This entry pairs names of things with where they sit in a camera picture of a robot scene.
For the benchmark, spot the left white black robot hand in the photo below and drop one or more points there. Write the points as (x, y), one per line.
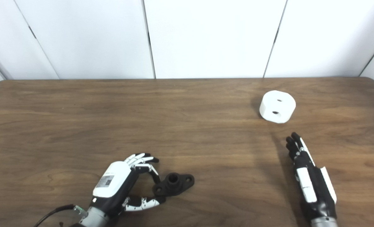
(111, 183)

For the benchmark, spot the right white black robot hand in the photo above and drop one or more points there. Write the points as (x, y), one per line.
(319, 192)

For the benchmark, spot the black flanged holder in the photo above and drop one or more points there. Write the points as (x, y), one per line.
(182, 184)

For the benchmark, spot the round white cylinder piece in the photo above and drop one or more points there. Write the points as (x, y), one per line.
(275, 107)

